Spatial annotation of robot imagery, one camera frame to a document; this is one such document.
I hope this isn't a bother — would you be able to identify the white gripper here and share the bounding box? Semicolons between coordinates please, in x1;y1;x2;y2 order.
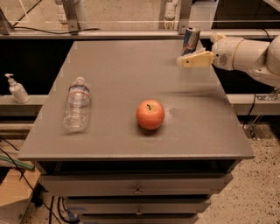
177;32;243;71

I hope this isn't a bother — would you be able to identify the Red Bull can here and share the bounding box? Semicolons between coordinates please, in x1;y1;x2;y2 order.
181;27;200;55

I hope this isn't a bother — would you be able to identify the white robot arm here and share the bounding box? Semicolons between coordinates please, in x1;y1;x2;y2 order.
177;34;280;88

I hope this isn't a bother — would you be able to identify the red apple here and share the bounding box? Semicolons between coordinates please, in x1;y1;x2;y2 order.
136;99;165;130

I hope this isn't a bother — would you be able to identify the clear plastic water bottle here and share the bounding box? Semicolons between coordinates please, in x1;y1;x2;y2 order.
63;77;90;132

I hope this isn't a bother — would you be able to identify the top grey drawer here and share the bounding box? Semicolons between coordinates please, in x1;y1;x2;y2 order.
40;173;233;197

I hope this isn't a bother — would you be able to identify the grey drawer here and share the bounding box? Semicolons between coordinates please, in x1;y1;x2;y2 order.
66;196;211;215
80;214;199;224
40;173;233;197

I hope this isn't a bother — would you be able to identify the bottom grey drawer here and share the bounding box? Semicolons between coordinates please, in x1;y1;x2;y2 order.
80;214;199;224

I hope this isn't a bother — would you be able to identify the white pump dispenser bottle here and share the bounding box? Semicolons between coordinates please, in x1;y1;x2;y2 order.
5;73;30;104

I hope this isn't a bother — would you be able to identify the middle grey drawer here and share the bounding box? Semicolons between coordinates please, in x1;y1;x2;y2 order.
66;196;211;215

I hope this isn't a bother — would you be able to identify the green rod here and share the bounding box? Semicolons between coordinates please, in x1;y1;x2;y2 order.
0;156;35;171

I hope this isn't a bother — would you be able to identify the cardboard box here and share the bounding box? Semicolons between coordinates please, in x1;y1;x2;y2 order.
0;169;32;224

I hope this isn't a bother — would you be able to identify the metal frame post right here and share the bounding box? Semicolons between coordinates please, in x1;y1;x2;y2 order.
178;0;193;34

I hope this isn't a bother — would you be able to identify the metal frame post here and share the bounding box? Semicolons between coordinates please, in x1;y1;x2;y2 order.
61;0;80;33
178;0;193;34

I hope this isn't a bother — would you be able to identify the metal frame post left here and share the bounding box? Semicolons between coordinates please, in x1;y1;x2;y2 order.
61;0;80;33

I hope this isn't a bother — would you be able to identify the black cable on shelf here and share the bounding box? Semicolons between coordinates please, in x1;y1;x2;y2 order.
11;25;101;35

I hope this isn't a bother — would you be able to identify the black floor cable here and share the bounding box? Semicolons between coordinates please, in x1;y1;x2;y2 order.
0;136;77;224

